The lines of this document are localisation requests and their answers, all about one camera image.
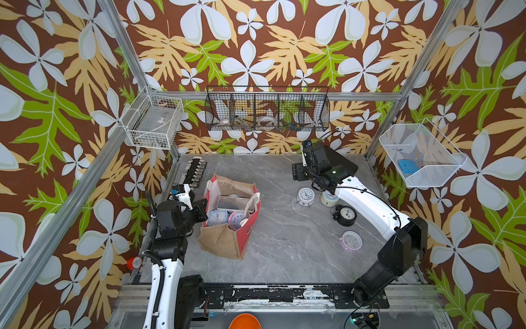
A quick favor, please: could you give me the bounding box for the black round alarm clock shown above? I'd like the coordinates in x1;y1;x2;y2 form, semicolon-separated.
332;204;358;227

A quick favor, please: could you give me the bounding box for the orange bowl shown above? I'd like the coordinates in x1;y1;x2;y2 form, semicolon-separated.
229;313;262;329

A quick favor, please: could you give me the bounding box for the black wire basket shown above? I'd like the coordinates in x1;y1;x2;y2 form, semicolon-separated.
204;86;330;132

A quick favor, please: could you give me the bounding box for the black plastic tool case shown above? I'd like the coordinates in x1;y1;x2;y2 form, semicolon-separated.
326;148;358;181

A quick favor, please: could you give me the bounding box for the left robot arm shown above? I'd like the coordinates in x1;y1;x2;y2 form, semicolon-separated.
142;184;208;328

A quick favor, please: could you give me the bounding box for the white round alarm clock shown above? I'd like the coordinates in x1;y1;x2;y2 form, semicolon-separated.
297;187;316;207

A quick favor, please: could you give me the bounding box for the red burlap canvas bag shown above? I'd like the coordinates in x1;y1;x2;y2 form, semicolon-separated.
198;175;261;260

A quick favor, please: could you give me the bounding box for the beige twin-bell alarm clock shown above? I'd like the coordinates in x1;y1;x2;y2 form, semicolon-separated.
321;191;340;208

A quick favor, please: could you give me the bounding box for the white wire basket left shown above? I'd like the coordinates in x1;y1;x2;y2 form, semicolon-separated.
122;88;184;150

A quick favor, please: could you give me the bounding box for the white wire basket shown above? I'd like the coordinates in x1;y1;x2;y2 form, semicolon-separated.
122;88;184;150
379;119;467;189

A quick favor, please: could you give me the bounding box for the black socket set holder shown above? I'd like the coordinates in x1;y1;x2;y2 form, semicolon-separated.
179;156;207;189

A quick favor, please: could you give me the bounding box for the white wire basket right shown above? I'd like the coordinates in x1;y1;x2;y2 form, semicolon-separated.
379;119;467;189

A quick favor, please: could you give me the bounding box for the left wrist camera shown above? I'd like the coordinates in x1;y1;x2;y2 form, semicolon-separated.
171;184;193;210

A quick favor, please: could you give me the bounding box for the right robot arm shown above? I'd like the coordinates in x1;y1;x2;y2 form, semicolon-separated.
292;140;428;307

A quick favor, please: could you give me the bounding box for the blue square alarm clock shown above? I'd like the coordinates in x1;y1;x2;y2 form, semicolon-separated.
206;209;230;227

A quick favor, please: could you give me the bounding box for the red emergency button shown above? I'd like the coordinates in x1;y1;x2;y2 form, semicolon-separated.
127;256;142;271

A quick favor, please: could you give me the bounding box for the light pink round clock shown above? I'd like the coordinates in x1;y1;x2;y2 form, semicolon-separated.
339;230;363;252

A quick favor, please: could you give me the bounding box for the pink twin-bell alarm clock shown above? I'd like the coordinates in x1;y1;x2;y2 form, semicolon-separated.
228;211;248;232

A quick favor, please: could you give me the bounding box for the blue object in basket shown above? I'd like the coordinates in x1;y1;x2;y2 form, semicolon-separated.
398;159;420;176

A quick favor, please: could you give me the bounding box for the black mounting rail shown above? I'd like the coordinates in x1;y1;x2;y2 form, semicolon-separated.
177;282;390;311

